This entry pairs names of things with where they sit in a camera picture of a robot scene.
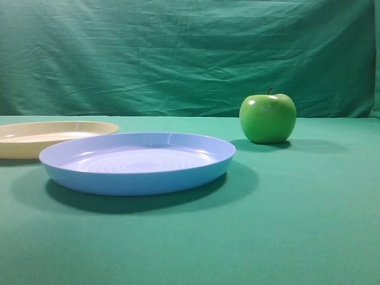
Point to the blue round plate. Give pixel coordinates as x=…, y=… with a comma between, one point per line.
x=137, y=163

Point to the pale yellow round plate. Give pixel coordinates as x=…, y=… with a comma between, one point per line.
x=27, y=140

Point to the green apple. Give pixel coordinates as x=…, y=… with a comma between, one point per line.
x=267, y=118

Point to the green table cloth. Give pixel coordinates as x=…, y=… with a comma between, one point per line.
x=306, y=212

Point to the green backdrop curtain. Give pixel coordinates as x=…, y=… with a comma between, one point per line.
x=188, y=58

